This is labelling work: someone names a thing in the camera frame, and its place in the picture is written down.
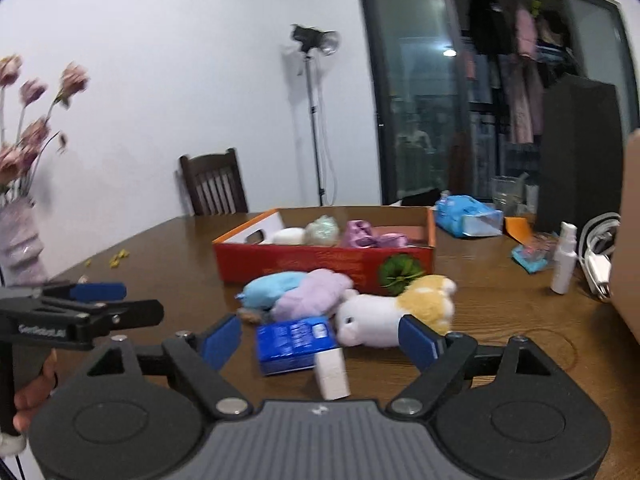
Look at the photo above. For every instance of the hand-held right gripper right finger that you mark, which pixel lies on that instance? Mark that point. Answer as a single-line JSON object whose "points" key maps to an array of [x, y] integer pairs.
{"points": [[420, 342]]}

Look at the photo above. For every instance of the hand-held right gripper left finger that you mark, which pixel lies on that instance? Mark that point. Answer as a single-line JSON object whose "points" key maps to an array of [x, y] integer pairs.
{"points": [[222, 342]]}

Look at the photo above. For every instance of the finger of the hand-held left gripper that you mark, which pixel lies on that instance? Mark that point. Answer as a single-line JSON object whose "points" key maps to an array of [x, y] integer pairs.
{"points": [[135, 312], [100, 291]]}

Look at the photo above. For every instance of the white spray bottle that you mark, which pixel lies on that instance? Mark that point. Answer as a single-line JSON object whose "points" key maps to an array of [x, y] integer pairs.
{"points": [[564, 265]]}

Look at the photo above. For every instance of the orange paper packet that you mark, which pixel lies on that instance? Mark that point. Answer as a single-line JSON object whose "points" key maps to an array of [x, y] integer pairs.
{"points": [[517, 230]]}

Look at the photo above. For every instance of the beige hard case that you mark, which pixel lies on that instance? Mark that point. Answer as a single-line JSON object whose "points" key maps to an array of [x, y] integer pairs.
{"points": [[630, 235]]}

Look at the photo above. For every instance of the rack of hanging clothes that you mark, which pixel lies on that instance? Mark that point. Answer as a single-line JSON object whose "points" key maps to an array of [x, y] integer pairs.
{"points": [[525, 85]]}

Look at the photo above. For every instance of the teal and pink snack packet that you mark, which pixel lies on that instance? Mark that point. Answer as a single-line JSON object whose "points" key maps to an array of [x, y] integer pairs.
{"points": [[532, 257]]}

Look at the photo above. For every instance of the white round container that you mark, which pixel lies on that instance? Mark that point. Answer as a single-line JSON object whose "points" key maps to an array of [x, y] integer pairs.
{"points": [[287, 236]]}

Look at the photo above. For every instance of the dried pink rose bouquet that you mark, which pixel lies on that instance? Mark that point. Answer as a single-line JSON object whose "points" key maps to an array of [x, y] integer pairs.
{"points": [[30, 135]]}

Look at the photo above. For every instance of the blue tissue pack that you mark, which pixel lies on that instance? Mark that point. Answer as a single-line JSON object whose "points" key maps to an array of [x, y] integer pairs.
{"points": [[290, 342]]}

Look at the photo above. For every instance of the white and yellow alpaca plush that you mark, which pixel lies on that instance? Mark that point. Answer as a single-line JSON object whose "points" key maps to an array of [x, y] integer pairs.
{"points": [[370, 317]]}

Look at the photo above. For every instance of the dark wooden chair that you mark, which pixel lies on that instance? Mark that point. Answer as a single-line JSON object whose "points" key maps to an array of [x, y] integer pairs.
{"points": [[215, 185]]}

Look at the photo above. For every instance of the black framed sliding glass door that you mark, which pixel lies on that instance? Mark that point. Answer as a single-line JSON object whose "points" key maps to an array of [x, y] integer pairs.
{"points": [[415, 85]]}

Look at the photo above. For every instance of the white foam block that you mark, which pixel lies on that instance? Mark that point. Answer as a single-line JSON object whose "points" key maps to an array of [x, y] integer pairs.
{"points": [[332, 375]]}

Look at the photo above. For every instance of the studio light on stand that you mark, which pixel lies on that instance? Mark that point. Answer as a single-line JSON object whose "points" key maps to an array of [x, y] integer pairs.
{"points": [[325, 42]]}

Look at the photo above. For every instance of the clear crinkled plastic bag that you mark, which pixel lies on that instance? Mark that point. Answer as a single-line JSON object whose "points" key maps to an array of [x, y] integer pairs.
{"points": [[322, 230]]}

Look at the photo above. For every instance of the pink ribbed vase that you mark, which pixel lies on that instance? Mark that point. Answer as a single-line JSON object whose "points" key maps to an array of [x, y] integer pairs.
{"points": [[20, 245]]}

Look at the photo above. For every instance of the purple plush toy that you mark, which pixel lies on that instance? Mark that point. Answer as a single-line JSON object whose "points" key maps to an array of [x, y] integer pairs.
{"points": [[310, 297]]}

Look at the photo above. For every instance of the clear glass cup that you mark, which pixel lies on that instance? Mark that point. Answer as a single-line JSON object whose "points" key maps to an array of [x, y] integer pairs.
{"points": [[505, 192]]}

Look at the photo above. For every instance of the blue plush toy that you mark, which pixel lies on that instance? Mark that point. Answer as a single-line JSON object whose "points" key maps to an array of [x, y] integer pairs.
{"points": [[272, 290]]}

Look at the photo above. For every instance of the blue wet wipes packet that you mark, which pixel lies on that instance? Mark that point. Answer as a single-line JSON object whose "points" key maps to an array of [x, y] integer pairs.
{"points": [[462, 212]]}

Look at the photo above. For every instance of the purple satin scrunchie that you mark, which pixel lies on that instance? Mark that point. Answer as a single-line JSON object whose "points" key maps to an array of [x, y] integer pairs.
{"points": [[357, 234]]}

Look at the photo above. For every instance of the red cardboard box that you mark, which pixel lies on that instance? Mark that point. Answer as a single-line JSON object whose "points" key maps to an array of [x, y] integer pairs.
{"points": [[310, 262]]}

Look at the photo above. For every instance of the person's left hand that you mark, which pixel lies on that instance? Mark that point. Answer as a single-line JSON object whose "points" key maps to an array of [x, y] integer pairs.
{"points": [[35, 392]]}

